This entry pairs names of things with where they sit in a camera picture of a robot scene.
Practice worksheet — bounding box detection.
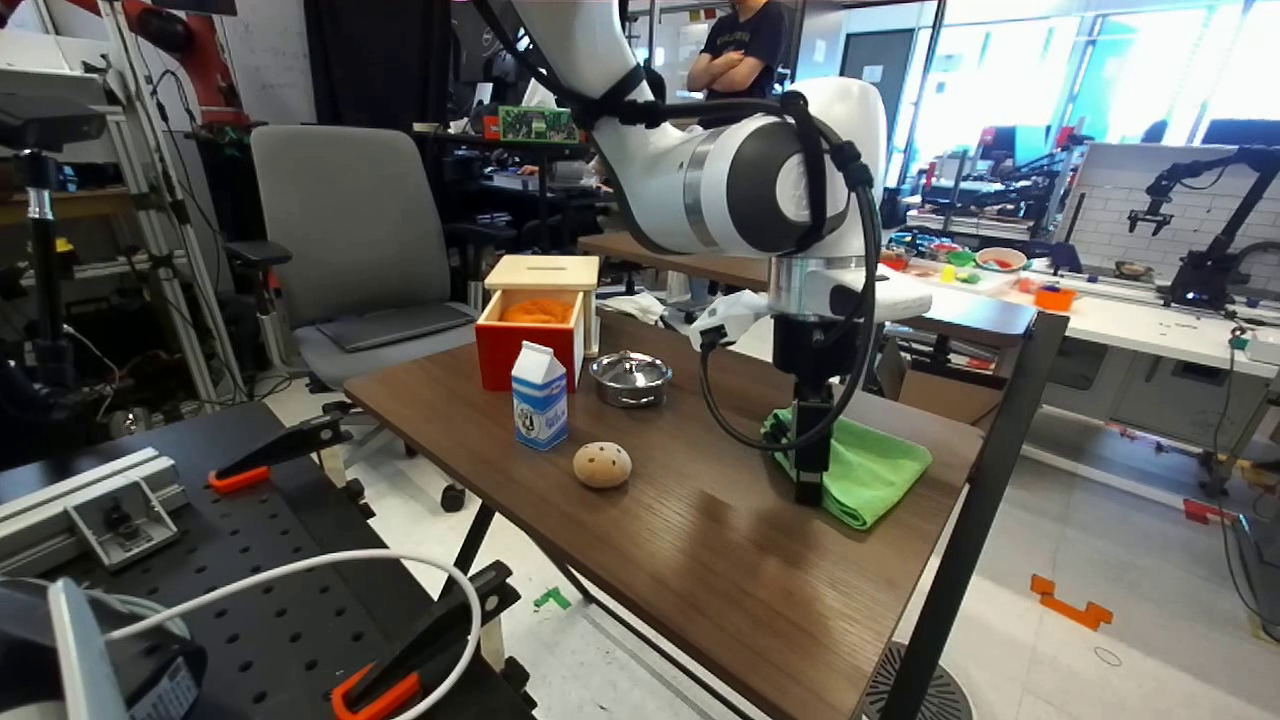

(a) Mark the green towel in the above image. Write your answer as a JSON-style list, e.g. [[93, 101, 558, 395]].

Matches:
[[760, 405, 935, 531]]

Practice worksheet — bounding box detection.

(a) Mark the cardboard box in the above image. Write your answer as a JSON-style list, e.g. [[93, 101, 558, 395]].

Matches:
[[893, 368, 1007, 428]]

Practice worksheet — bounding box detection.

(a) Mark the silver metal pot with lid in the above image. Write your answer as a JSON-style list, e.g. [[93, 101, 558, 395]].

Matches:
[[588, 350, 674, 409]]

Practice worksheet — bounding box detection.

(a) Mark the white cloth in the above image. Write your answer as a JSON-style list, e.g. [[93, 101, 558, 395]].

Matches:
[[598, 291, 668, 327]]

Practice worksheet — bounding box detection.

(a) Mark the beige toy potato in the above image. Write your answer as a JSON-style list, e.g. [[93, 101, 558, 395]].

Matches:
[[572, 441, 634, 491]]

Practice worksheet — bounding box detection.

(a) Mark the orange plush item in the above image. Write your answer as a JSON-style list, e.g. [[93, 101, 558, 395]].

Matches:
[[500, 297, 574, 326]]

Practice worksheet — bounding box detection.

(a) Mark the light wooden box lid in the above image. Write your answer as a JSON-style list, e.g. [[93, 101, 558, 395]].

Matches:
[[484, 254, 602, 358]]

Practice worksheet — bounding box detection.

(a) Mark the blue white milk carton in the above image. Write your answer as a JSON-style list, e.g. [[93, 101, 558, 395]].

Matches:
[[510, 341, 570, 452]]

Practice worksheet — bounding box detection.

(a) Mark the red wooden box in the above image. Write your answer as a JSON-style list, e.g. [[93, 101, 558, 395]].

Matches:
[[475, 289, 587, 393]]

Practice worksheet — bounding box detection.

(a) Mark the person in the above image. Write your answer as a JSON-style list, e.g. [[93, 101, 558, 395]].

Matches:
[[686, 0, 793, 103]]

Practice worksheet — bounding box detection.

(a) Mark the white tiled panel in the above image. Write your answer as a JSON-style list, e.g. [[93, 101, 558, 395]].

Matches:
[[1058, 142, 1280, 301]]

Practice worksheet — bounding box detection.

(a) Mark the white long table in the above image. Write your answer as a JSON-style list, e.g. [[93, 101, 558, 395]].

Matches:
[[885, 228, 1280, 491]]

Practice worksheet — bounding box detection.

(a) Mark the green printed box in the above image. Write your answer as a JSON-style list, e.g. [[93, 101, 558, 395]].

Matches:
[[496, 105, 582, 144]]

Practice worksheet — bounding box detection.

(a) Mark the round grey floor base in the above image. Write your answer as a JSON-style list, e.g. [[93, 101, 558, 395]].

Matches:
[[861, 640, 974, 720]]

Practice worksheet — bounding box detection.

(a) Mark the window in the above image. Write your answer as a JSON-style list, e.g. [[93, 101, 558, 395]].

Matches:
[[903, 0, 1280, 173]]

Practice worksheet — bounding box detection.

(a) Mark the grey office chair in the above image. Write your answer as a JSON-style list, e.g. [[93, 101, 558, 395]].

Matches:
[[224, 124, 483, 514]]

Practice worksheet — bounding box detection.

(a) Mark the black orange clamp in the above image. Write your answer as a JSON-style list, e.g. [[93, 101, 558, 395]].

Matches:
[[206, 412, 354, 496], [329, 560, 522, 720]]

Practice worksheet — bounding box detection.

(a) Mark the black grey device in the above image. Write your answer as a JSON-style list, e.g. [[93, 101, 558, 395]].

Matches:
[[0, 577, 208, 720]]

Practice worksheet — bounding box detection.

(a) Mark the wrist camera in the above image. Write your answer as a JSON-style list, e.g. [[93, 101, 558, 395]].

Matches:
[[688, 288, 772, 353]]

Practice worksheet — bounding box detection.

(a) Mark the white cable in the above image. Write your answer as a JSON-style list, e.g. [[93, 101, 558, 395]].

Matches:
[[98, 548, 485, 720]]

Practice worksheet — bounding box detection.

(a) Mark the aluminium rail with bracket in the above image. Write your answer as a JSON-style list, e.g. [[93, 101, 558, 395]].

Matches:
[[0, 446, 190, 579]]

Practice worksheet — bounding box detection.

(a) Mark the camera on tripod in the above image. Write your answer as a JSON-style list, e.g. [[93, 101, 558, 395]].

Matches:
[[0, 93, 113, 411]]

